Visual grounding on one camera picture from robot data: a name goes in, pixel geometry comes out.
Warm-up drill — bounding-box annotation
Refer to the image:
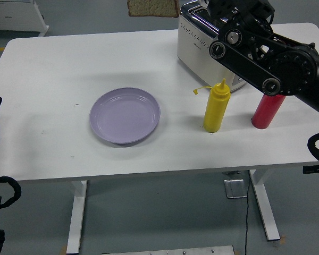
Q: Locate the white background machine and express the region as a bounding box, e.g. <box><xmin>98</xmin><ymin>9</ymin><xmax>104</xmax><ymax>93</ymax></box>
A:
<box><xmin>0</xmin><ymin>0</ymin><xmax>50</xmax><ymax>37</ymax></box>

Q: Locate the red squeeze bottle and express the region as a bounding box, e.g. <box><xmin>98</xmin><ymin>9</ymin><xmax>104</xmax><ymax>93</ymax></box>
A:
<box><xmin>251</xmin><ymin>93</ymin><xmax>287</xmax><ymax>130</ymax></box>

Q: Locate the white table leg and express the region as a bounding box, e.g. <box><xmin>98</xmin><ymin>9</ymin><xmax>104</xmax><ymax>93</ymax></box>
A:
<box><xmin>66</xmin><ymin>180</ymin><xmax>88</xmax><ymax>254</ymax></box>
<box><xmin>249</xmin><ymin>169</ymin><xmax>281</xmax><ymax>242</ymax></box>

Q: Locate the cream chrome toaster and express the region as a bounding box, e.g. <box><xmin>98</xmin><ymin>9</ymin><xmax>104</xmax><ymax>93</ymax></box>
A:
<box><xmin>177</xmin><ymin>1</ymin><xmax>248</xmax><ymax>94</ymax></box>

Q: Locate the yellow squeeze bottle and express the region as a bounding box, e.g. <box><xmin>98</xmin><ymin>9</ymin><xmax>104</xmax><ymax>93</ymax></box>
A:
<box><xmin>192</xmin><ymin>78</ymin><xmax>231</xmax><ymax>133</ymax></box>

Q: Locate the black table control panel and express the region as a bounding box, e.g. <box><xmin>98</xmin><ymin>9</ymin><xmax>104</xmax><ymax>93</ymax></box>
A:
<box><xmin>303</xmin><ymin>164</ymin><xmax>319</xmax><ymax>175</ymax></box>

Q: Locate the bread slice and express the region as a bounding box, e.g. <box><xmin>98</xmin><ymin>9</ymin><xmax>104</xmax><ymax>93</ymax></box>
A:
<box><xmin>127</xmin><ymin>0</ymin><xmax>179</xmax><ymax>18</ymax></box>

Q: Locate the metal floor socket plate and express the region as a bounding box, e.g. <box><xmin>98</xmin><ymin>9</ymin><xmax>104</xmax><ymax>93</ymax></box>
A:
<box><xmin>223</xmin><ymin>179</ymin><xmax>248</xmax><ymax>199</ymax></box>

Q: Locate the black floor cable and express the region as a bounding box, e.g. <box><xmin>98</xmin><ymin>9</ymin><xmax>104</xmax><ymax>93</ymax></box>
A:
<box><xmin>243</xmin><ymin>171</ymin><xmax>252</xmax><ymax>255</ymax></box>

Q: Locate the purple plate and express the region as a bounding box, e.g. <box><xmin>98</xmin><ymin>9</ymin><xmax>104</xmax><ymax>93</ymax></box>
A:
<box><xmin>89</xmin><ymin>87</ymin><xmax>162</xmax><ymax>145</ymax></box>

